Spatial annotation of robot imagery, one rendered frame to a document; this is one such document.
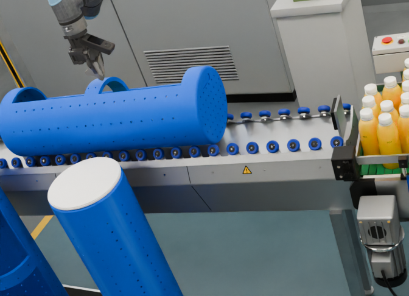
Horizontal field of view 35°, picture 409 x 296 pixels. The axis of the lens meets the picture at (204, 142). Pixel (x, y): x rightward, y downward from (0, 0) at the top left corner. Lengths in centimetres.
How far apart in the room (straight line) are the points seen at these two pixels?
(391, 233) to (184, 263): 154
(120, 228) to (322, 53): 122
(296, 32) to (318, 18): 13
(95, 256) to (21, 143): 58
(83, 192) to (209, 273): 117
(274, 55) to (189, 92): 188
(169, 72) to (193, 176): 213
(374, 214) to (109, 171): 92
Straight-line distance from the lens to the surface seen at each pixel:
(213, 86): 238
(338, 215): 245
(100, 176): 233
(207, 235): 349
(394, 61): 242
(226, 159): 235
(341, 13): 283
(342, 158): 208
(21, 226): 286
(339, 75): 299
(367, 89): 221
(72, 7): 232
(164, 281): 258
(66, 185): 238
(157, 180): 250
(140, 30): 440
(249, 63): 417
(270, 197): 244
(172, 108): 226
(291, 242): 329
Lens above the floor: 228
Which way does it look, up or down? 33 degrees down
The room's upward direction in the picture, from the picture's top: 21 degrees counter-clockwise
